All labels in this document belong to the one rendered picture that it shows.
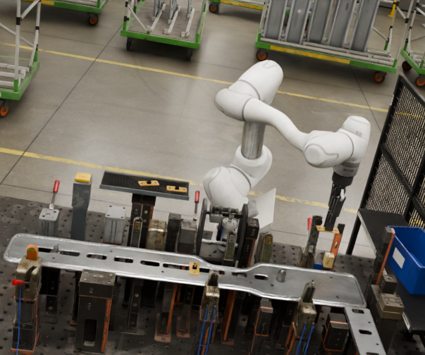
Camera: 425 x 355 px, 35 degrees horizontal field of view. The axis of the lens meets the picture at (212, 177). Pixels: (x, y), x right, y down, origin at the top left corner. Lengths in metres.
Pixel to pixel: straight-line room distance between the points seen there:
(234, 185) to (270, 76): 0.63
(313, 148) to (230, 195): 0.99
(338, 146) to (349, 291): 0.69
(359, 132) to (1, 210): 1.87
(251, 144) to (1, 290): 1.25
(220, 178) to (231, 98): 0.57
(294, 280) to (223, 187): 0.67
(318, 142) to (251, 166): 0.98
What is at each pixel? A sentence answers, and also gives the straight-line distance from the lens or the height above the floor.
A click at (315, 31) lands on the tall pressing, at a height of 0.46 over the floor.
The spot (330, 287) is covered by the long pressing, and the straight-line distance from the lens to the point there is 2.69.
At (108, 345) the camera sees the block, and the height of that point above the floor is 0.70.
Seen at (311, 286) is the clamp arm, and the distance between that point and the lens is 2.46.
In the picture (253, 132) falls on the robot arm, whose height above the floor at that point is 1.35.
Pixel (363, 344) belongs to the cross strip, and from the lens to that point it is 2.46.
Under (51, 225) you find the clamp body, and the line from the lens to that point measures 2.70.
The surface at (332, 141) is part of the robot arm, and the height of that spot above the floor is 1.66.
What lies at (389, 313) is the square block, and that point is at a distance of 2.61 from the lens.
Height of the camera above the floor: 2.44
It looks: 26 degrees down
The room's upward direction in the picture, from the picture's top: 10 degrees clockwise
